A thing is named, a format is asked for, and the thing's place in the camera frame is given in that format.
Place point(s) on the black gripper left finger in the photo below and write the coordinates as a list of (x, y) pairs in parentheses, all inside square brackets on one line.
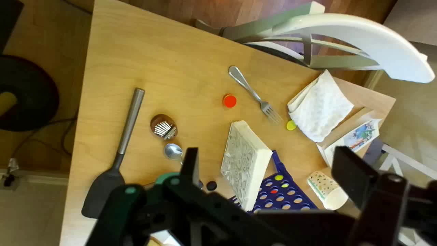
[(189, 164)]

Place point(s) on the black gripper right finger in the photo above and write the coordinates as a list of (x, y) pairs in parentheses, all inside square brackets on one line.
[(355, 178)]

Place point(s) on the silver metal spoon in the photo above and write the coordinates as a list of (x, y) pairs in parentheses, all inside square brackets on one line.
[(173, 150)]

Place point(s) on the black game disc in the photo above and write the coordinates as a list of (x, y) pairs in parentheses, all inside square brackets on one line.
[(211, 185)]

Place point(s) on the dotted paper cup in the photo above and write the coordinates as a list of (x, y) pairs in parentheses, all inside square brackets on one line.
[(325, 189)]

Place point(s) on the printed paper packet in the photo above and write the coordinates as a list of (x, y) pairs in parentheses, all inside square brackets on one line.
[(359, 137)]

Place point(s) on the small brown round object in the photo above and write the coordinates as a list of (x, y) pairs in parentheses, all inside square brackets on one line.
[(162, 126)]

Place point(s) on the blue connect four grid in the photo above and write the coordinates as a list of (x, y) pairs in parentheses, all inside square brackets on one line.
[(282, 191)]

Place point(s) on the orange bottle cap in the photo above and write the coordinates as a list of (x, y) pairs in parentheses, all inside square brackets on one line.
[(229, 100)]

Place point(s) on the white folded cloth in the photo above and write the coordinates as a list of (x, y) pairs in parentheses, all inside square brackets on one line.
[(321, 107)]

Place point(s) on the yellow game disc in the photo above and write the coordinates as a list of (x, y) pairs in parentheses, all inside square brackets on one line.
[(289, 124)]

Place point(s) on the silver metal fork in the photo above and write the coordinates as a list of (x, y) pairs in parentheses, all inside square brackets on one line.
[(245, 85)]

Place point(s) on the white wooden chair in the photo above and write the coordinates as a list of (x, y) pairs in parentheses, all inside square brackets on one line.
[(363, 36)]

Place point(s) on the black round floor base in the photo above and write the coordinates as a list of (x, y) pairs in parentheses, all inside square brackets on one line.
[(31, 90)]

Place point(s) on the white furniture frame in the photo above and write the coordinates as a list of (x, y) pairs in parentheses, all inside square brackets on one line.
[(404, 159)]

